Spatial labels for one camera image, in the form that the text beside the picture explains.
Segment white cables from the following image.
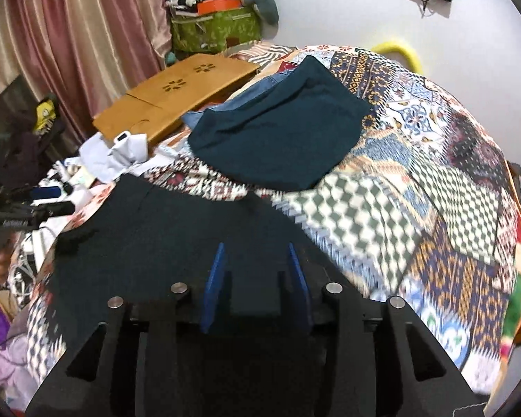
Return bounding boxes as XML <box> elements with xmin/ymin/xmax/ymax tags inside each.
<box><xmin>8</xmin><ymin>232</ymin><xmax>44</xmax><ymax>310</ymax></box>

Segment purple cloth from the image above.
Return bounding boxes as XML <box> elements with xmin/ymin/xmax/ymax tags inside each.
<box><xmin>0</xmin><ymin>299</ymin><xmax>32</xmax><ymax>400</ymax></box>

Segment white cloth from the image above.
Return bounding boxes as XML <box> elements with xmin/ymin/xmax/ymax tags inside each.
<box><xmin>79</xmin><ymin>131</ymin><xmax>152</xmax><ymax>182</ymax></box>

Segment wooden lap desk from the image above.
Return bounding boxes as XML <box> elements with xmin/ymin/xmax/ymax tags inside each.
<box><xmin>93</xmin><ymin>54</ymin><xmax>261</xmax><ymax>145</ymax></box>

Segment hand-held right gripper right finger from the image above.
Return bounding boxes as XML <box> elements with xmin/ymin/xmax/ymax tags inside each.
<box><xmin>278</xmin><ymin>242</ymin><xmax>487</xmax><ymax>417</ymax></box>

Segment dark pants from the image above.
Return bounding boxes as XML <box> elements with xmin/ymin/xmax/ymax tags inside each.
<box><xmin>46</xmin><ymin>174</ymin><xmax>367</xmax><ymax>366</ymax></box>

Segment orange box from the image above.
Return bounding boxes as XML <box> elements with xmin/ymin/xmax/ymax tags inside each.
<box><xmin>197</xmin><ymin>0</ymin><xmax>242</xmax><ymax>16</ymax></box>

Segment person's left hand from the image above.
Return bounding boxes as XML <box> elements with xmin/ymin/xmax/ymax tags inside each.
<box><xmin>0</xmin><ymin>237</ymin><xmax>17</xmax><ymax>286</ymax></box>

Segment green patterned storage bag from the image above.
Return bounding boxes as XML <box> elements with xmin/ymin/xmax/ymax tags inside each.
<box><xmin>171</xmin><ymin>5</ymin><xmax>262</xmax><ymax>53</ymax></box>

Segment blue denim jeans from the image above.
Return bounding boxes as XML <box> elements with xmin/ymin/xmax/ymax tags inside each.
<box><xmin>182</xmin><ymin>72</ymin><xmax>296</xmax><ymax>129</ymax></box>

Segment teal folded garment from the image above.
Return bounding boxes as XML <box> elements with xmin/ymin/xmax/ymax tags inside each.
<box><xmin>187</xmin><ymin>55</ymin><xmax>373</xmax><ymax>193</ymax></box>

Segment yellow curved tube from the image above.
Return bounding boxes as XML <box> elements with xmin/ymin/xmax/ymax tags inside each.
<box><xmin>370</xmin><ymin>40</ymin><xmax>424</xmax><ymax>73</ymax></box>

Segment pink striped curtain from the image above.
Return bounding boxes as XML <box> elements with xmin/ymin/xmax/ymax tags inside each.
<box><xmin>0</xmin><ymin>0</ymin><xmax>187</xmax><ymax>140</ymax></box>

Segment black bag with yellow print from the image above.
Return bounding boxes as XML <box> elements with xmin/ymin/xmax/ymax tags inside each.
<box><xmin>0</xmin><ymin>93</ymin><xmax>67</xmax><ymax>193</ymax></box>

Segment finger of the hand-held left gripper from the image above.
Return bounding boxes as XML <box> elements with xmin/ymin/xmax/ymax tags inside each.
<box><xmin>28</xmin><ymin>202</ymin><xmax>76</xmax><ymax>220</ymax></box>
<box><xmin>28</xmin><ymin>185</ymin><xmax>74</xmax><ymax>201</ymax></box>

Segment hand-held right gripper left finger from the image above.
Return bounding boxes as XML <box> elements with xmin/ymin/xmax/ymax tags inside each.
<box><xmin>26</xmin><ymin>242</ymin><xmax>233</xmax><ymax>417</ymax></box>

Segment patchwork printed blanket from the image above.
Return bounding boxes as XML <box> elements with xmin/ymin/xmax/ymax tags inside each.
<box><xmin>26</xmin><ymin>41</ymin><xmax>521</xmax><ymax>397</ymax></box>

